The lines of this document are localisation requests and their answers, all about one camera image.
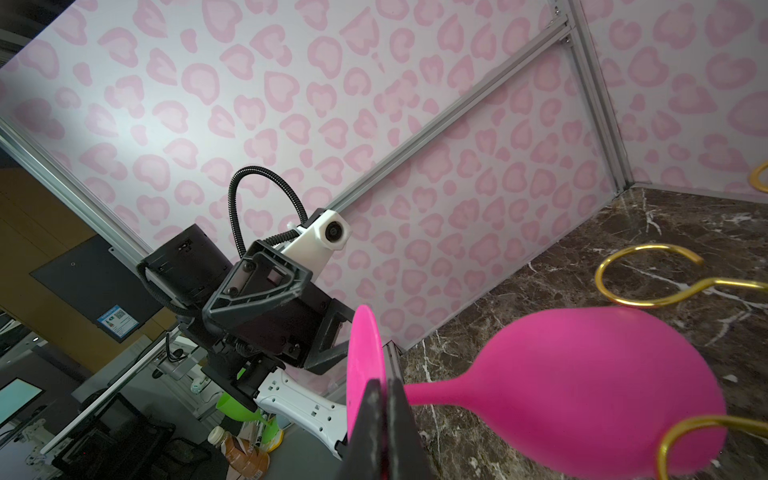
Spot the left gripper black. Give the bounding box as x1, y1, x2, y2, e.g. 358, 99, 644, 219
203, 240, 354, 375

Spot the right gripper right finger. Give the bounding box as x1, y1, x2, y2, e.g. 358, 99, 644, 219
386, 378, 433, 480

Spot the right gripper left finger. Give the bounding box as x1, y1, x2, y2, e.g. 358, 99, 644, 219
336, 379, 385, 480

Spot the magenta wine glass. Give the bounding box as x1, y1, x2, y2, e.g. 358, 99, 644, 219
346, 306, 726, 479

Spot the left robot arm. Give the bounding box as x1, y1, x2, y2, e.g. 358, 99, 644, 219
136, 211, 354, 458

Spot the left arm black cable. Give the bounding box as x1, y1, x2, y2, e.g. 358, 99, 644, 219
226, 165, 311, 259

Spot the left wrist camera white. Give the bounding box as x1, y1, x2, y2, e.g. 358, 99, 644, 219
281, 208, 352, 280

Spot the gold wire glass rack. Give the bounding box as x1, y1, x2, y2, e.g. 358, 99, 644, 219
593, 160, 768, 480

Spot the aluminium frame strut diagonal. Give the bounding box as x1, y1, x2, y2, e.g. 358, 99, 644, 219
326, 14, 571, 213

